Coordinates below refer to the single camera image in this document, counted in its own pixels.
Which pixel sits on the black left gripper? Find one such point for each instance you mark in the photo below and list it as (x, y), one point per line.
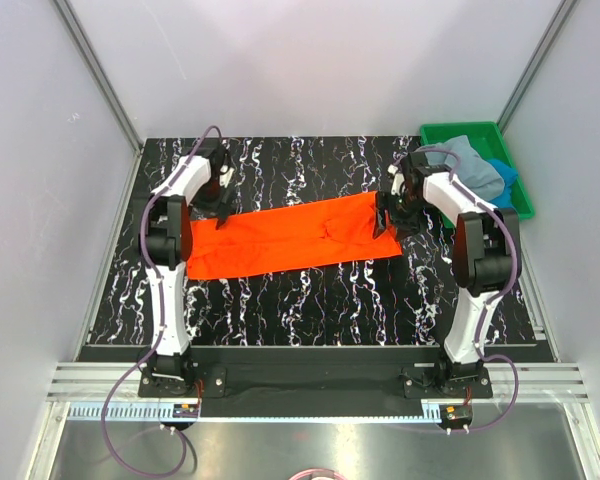
(223, 210)

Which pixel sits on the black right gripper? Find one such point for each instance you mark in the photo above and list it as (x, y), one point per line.
(384, 202)

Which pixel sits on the orange t shirt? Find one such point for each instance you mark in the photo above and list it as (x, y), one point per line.
(295, 237)

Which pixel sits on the grey-blue t shirt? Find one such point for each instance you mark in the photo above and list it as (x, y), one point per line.
(473, 171)

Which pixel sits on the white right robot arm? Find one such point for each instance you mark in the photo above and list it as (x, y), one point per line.
(485, 264)

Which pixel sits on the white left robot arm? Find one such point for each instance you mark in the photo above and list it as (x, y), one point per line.
(199, 181)

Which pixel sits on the blue t shirt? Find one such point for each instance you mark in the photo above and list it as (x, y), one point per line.
(509, 175)

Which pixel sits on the green plastic bin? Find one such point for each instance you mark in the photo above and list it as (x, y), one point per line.
(488, 140)

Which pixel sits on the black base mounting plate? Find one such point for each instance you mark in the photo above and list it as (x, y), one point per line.
(310, 380)

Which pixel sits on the left connector box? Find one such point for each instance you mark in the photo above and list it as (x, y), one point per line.
(190, 409)

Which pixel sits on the connector box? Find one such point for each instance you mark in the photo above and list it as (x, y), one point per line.
(190, 409)
(457, 416)

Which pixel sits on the right connector box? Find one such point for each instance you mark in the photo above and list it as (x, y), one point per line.
(457, 416)

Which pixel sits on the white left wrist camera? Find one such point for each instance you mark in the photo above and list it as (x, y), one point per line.
(226, 173)

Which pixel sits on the left aluminium corner post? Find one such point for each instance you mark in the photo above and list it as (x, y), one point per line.
(88, 54)

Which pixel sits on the aluminium corner post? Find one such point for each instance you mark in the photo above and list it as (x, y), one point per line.
(548, 39)
(88, 54)

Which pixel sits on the aluminium frame rail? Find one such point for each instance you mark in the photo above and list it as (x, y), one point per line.
(95, 391)

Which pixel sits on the right aluminium corner post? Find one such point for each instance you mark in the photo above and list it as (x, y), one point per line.
(548, 39)

